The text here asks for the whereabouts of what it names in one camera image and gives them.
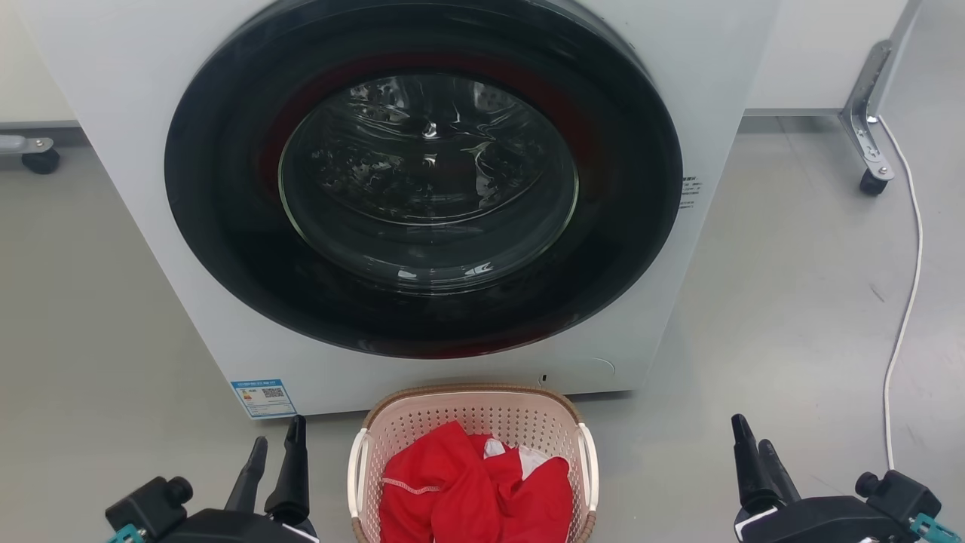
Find white partition with metal bracket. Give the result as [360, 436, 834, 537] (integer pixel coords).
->
[743, 0, 924, 183]

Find pink perforated laundry basket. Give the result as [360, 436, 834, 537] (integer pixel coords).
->
[347, 383, 600, 543]

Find white partition with grey foot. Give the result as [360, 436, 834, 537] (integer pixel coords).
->
[0, 0, 81, 157]

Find blue energy label sticker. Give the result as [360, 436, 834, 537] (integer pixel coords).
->
[231, 379, 298, 420]

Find round black washer door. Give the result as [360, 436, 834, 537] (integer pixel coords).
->
[164, 0, 684, 360]

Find white garment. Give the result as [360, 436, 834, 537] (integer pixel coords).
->
[482, 439, 568, 480]

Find red garment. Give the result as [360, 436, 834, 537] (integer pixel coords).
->
[379, 421, 574, 543]

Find thin white cable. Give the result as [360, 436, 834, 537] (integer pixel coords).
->
[877, 117, 924, 472]

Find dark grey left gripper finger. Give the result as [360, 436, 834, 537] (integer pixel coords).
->
[225, 436, 269, 514]
[264, 415, 312, 527]

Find white front-load washing machine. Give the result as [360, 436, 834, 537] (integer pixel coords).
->
[15, 0, 781, 420]

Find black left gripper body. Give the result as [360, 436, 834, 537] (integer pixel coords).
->
[106, 475, 321, 543]

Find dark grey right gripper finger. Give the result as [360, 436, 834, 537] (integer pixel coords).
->
[758, 440, 802, 505]
[731, 413, 778, 516]

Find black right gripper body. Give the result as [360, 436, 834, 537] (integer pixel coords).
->
[734, 470, 963, 543]

